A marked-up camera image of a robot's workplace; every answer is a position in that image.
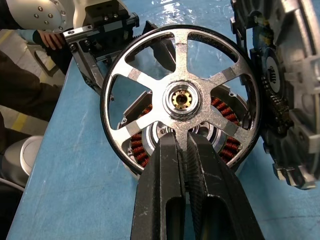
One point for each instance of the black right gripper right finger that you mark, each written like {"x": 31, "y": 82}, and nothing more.
{"x": 217, "y": 190}

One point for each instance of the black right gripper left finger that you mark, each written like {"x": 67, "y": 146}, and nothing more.
{"x": 160, "y": 175}

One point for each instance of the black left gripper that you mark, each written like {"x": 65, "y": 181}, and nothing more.
{"x": 110, "y": 25}

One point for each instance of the grey stator with copper windings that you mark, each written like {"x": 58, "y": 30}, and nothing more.
{"x": 136, "y": 148}

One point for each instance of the black-rimmed silver spoked rotor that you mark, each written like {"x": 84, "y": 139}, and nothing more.
{"x": 160, "y": 83}

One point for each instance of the grey metal gearbox housing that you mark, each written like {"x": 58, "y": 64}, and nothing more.
{"x": 300, "y": 75}

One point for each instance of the bystander bare hand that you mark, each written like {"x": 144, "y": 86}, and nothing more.
{"x": 51, "y": 39}

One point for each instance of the clear plastic film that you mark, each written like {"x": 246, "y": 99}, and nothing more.
{"x": 200, "y": 12}

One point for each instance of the bystander legs in dark trousers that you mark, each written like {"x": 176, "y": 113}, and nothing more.
{"x": 22, "y": 87}

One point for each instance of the silver robot body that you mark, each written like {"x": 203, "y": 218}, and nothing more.
{"x": 22, "y": 155}

